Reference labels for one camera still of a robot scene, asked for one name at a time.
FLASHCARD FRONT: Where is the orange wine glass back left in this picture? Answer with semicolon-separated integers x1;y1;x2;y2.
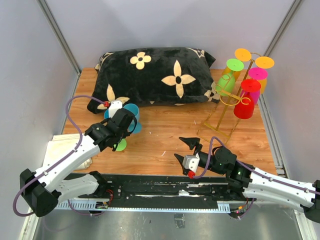
222;48;252;75

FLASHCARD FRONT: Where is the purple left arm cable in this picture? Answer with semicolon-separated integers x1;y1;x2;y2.
12;94;111;217

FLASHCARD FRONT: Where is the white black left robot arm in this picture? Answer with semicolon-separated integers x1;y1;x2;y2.
18;108;138;217

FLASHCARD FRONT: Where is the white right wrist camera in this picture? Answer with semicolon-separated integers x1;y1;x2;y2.
182;154;200;173

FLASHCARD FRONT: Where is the red wine glass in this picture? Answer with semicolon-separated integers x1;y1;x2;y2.
233;78;261;120

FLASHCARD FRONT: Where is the black floral plush pillow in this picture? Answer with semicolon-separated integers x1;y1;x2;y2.
92;47;220;106

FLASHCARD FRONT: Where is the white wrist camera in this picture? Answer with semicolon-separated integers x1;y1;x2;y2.
108;100;123;118
182;154;200;173

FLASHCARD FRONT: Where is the orange wine glass back right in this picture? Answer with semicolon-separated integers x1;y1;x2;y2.
255;56;275;94

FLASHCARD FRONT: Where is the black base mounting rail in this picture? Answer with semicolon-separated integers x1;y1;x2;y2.
64;172;256;210

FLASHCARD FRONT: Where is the white folded cloth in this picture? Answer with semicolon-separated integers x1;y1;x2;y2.
42;133;80;168

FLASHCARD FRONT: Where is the blue wine glass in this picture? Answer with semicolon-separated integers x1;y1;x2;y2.
103;110;110;119
123;103;142;134

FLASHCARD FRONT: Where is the orange wine glass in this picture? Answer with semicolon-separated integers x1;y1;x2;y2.
222;48;252;75
255;56;275;94

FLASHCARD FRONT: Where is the green wine glass left row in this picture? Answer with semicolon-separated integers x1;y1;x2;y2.
215;58;244;97

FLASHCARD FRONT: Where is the pink wine glass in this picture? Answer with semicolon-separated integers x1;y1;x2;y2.
248;67;268;105

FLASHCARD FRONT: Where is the blue wine glass front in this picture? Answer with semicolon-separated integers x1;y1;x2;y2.
103;110;110;119

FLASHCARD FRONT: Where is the gold wire glass rack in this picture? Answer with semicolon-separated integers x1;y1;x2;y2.
196;52;263;144

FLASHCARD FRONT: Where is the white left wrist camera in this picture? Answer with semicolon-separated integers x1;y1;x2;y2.
108;100;123;118

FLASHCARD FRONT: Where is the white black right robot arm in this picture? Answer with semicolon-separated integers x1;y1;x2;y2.
175;137;320;223

